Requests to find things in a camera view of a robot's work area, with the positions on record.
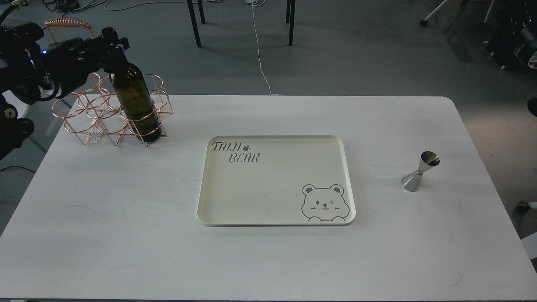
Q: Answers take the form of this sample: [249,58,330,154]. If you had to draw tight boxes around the steel double jigger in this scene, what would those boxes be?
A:
[401,151,441,192]

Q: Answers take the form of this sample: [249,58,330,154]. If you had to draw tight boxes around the black table legs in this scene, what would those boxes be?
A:
[285,0,297,47]
[186,0,206,48]

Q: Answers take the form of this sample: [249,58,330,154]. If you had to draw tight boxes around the cream bear serving tray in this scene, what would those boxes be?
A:
[197,135,356,227]

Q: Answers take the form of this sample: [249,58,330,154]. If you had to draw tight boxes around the white office chair base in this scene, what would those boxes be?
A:
[419,0,499,28]

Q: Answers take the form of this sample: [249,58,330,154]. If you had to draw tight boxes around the black cables on floor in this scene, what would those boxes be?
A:
[40,0,109,13]

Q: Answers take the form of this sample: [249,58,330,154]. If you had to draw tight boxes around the black table legs right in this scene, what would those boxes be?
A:
[285,0,297,47]

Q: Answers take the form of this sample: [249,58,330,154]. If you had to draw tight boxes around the black table legs left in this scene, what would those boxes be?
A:
[186,0,206,48]

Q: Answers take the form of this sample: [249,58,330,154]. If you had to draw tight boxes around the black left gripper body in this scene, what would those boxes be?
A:
[42,37,105,91]

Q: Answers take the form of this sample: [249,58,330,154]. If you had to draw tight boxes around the rose gold wire bottle rack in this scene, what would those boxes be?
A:
[45,17,174,147]

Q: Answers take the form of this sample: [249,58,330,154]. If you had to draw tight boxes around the dark green wine bottle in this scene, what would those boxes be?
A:
[101,27,162,143]

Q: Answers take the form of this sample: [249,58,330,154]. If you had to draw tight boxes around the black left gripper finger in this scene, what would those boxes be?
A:
[99,50,126,74]
[90,36,129,53]

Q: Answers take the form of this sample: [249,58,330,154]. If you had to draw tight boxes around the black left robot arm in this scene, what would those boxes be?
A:
[0,0,129,105]

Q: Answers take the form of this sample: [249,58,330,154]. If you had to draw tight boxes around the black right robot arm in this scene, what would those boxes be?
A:
[486,8,537,70]

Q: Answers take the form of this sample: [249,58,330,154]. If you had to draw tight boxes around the white cable on floor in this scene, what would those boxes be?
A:
[245,0,279,96]

